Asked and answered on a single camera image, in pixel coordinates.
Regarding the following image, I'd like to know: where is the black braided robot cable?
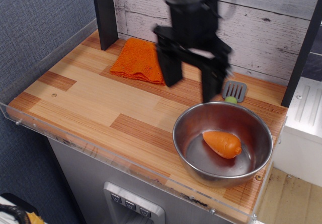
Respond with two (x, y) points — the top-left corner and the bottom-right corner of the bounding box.
(0, 203), (32, 224)

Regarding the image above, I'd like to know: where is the silver dispenser button panel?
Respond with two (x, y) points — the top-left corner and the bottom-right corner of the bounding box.
(103, 181), (166, 223)

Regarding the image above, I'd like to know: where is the white aluminium frame block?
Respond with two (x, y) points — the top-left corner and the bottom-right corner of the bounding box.
(272, 77), (321, 186)

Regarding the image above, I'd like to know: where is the white rail with black base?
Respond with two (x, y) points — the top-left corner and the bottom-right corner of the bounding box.
(1, 193), (38, 223)

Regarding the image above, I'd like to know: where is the grey toy spatula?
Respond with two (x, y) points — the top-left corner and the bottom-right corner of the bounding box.
(222, 81), (247, 103)

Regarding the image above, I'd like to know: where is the black upright post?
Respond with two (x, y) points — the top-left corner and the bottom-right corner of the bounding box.
(94, 0), (118, 50)
(281, 0), (321, 107)

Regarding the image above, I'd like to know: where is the grey toy fridge cabinet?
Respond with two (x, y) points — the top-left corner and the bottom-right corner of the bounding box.
(49, 139), (228, 223)

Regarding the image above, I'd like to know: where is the orange toy carrot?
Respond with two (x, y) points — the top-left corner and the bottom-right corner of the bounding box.
(202, 131), (242, 159)

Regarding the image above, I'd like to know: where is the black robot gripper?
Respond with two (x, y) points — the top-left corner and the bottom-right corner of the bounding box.
(153, 0), (231, 103)

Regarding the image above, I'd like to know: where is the black left upright post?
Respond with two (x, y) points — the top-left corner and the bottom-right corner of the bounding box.
(94, 0), (118, 50)

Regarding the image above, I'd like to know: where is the clear acrylic table guard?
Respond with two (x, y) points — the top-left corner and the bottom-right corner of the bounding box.
(0, 19), (288, 224)

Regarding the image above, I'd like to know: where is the black right upright post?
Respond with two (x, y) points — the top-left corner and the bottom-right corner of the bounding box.
(281, 0), (321, 107)

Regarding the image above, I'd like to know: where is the stainless steel bowl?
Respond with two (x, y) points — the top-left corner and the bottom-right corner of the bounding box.
(173, 102), (273, 188)

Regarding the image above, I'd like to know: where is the folded orange cloth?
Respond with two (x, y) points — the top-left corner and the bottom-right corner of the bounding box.
(110, 38), (165, 85)

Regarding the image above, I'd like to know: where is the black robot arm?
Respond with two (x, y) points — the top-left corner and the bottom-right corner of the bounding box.
(153, 0), (231, 103)

